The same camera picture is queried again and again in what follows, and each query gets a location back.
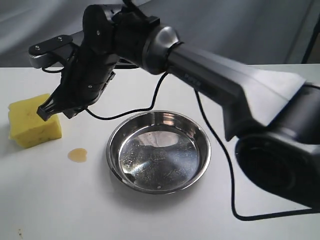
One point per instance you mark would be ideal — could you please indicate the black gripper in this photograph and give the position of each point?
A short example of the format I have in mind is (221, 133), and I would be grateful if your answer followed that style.
(83, 83)

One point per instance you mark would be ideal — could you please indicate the yellow sponge block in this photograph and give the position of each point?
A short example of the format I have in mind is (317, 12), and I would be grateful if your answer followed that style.
(27, 129)

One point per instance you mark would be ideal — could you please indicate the round stainless steel dish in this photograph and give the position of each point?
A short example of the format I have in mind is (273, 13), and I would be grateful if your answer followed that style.
(158, 152)

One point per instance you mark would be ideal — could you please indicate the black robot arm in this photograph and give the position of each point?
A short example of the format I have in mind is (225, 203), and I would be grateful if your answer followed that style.
(275, 115)

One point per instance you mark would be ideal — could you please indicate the small amber liquid spill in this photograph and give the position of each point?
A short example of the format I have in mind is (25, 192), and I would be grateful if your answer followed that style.
(78, 155)

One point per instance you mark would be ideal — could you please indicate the grey fabric backdrop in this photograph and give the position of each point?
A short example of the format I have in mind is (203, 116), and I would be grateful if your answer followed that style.
(248, 31)

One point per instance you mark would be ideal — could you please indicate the black stand pole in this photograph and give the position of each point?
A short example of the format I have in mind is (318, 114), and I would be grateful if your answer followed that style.
(315, 32)

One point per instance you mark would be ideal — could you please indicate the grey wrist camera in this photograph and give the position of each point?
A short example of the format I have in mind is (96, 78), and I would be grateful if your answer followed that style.
(49, 52)

